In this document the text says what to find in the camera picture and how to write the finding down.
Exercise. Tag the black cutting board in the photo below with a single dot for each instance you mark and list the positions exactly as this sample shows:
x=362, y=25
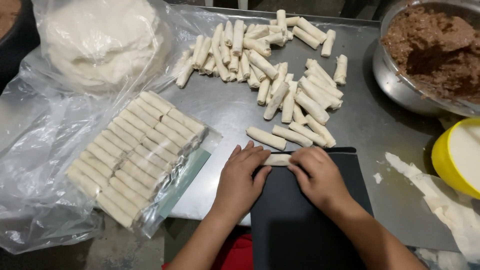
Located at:
x=300, y=232

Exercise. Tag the white paste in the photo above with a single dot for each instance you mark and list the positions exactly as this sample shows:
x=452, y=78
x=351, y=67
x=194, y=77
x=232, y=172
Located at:
x=468, y=157

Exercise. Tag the single uncooked spring roll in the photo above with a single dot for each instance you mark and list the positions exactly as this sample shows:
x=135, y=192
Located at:
x=277, y=160

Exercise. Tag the steel mixing bowl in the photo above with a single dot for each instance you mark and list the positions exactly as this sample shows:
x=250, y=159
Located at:
x=393, y=86

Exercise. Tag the yellow plastic bowl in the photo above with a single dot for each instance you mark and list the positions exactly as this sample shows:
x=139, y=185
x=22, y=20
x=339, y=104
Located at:
x=442, y=157

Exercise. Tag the person's left hand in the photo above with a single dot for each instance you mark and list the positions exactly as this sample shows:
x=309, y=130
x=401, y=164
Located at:
x=236, y=183

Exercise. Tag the large clear plastic bag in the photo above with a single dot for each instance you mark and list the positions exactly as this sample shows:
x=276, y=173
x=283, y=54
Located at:
x=33, y=157

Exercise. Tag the torn white wrapper scraps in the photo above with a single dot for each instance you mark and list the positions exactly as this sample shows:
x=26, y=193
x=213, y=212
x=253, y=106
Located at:
x=442, y=202

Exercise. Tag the packed rows of spring rolls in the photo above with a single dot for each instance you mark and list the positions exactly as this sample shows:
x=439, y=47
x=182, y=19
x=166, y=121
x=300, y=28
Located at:
x=135, y=157

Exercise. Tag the person's right hand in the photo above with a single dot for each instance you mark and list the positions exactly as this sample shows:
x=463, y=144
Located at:
x=322, y=180

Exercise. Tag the loose heap of spring rolls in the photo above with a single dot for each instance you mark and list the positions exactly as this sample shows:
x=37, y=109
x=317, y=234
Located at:
x=262, y=63

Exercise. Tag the dark round basin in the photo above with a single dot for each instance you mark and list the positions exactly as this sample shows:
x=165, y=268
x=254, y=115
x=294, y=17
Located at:
x=18, y=52

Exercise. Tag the clear zip bag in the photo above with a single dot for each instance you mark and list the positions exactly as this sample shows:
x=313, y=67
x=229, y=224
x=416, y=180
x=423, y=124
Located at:
x=191, y=168

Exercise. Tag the person's red clothing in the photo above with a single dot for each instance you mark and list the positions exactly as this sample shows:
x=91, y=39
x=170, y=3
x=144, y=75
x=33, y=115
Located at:
x=236, y=255

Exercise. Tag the stack of round white wrappers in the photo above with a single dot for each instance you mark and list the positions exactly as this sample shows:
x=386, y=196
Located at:
x=101, y=41

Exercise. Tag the brown meat filling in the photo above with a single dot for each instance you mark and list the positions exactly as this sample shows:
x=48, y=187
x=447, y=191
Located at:
x=435, y=33

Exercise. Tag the small white wrapper scrap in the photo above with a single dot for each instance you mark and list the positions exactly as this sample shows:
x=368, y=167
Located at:
x=377, y=177

